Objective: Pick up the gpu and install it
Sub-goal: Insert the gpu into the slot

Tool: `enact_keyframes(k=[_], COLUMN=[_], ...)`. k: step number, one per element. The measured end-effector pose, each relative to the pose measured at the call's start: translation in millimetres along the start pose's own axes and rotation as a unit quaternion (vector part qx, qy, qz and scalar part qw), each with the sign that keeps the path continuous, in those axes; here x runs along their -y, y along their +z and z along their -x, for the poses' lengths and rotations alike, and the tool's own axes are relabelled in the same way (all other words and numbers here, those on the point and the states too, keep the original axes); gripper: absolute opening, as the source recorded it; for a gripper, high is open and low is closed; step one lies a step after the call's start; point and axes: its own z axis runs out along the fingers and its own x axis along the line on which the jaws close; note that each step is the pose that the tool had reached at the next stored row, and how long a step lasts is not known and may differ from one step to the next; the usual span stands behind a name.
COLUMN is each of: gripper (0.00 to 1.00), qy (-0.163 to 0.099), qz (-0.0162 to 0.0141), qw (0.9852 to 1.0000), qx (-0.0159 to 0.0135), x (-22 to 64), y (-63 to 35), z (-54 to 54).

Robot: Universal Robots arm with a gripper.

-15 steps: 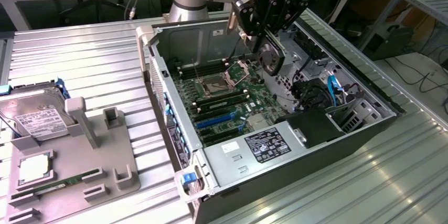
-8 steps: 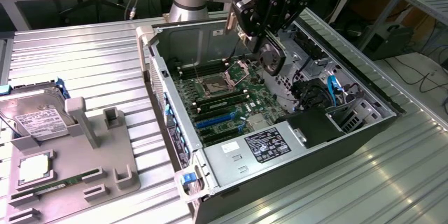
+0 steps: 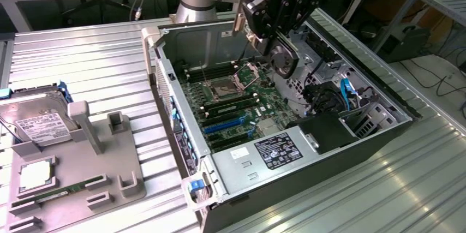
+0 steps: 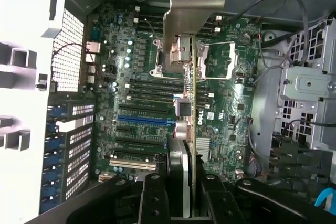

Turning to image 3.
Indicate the thin metal locking lever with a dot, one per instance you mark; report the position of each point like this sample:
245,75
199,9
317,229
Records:
205,72

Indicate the open black PC case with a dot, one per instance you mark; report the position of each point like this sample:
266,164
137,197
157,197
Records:
291,203

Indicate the silver chipset heat sink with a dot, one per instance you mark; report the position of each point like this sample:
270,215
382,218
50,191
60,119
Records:
269,126

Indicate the green RAM stick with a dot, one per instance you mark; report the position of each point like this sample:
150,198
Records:
55,193

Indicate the blue case latch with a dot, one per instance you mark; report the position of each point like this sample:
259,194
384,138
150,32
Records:
197,184

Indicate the black RAM slot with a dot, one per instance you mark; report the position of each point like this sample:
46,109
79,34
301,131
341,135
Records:
210,67
226,100
229,105
213,76
211,73
210,70

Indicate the green graphics card with bracket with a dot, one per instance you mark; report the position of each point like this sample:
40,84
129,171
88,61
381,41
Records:
286,61

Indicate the blue expansion slot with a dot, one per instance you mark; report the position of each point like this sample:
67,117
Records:
223,126

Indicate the grey plastic parts rack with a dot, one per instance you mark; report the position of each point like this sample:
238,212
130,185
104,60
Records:
72,167

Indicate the long black expansion slot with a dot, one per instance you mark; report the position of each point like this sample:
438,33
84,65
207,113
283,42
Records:
229,138
233,144
222,118

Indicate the CPU socket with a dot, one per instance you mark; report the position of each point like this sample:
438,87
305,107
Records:
223,89

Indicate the green motherboard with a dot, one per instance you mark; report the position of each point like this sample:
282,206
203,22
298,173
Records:
262,107

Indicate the silver CPU chip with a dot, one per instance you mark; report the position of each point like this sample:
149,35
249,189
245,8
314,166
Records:
35,175

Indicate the blue slot retention clip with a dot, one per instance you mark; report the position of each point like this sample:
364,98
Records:
183,135
190,145
174,113
194,158

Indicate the silver disk bay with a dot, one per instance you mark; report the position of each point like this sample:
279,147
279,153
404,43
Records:
372,124

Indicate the hard disk in blue caddy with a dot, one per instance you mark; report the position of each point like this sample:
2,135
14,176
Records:
36,124

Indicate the metal socket cover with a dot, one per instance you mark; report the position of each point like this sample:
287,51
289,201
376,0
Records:
241,70

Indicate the silver power supply unit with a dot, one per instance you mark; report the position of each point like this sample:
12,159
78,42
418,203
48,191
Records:
277,151

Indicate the dark RAM stick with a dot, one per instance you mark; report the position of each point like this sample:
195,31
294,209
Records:
233,108

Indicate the black grey equipment box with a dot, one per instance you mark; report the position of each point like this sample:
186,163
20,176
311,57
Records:
404,44

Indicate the black plastic air shroud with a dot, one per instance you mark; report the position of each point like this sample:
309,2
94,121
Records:
321,129

